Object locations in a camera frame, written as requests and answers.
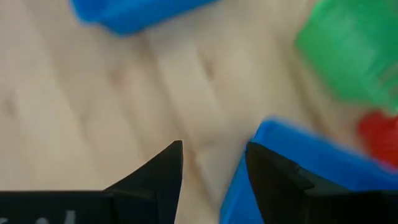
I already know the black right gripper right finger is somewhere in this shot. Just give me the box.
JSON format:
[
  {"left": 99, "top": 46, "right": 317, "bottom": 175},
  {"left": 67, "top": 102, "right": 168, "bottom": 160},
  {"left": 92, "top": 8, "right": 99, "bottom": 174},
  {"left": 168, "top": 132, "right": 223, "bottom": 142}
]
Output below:
[{"left": 245, "top": 142, "right": 315, "bottom": 224}]

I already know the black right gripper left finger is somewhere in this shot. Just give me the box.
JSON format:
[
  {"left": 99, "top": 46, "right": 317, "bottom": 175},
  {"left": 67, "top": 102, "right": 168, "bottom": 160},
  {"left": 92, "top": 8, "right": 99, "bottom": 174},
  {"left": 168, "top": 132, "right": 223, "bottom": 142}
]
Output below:
[{"left": 104, "top": 139, "right": 184, "bottom": 224}]

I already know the blue plastic basket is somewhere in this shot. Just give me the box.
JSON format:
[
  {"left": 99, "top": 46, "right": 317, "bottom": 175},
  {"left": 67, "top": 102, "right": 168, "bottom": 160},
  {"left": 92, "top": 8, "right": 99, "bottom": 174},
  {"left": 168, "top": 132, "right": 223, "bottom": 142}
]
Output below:
[
  {"left": 219, "top": 116, "right": 398, "bottom": 224},
  {"left": 68, "top": 0, "right": 220, "bottom": 37}
]

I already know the green plastic basket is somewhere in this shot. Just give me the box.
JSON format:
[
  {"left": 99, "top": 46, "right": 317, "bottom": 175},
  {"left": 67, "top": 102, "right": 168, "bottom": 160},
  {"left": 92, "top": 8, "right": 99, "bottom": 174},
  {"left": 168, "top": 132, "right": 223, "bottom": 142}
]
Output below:
[{"left": 294, "top": 0, "right": 398, "bottom": 114}]

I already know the red plastic basket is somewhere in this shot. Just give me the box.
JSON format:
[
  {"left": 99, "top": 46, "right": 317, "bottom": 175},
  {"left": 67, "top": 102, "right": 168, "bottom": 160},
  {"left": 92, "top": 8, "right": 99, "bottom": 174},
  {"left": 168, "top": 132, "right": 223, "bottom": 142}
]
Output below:
[{"left": 356, "top": 110, "right": 398, "bottom": 170}]

